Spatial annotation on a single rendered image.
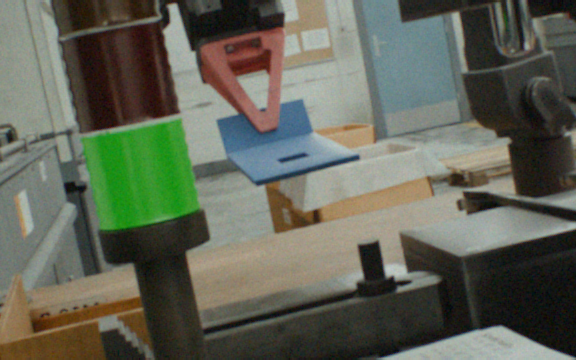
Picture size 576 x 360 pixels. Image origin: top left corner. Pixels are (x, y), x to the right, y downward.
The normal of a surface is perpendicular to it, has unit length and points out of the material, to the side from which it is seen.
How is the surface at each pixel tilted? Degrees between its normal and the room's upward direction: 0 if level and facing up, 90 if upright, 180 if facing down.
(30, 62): 90
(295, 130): 64
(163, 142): 104
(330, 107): 90
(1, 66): 90
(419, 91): 90
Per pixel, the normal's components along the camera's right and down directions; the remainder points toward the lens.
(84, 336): 0.21, 0.07
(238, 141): 0.06, -0.35
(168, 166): 0.55, -0.26
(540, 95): 0.41, 0.03
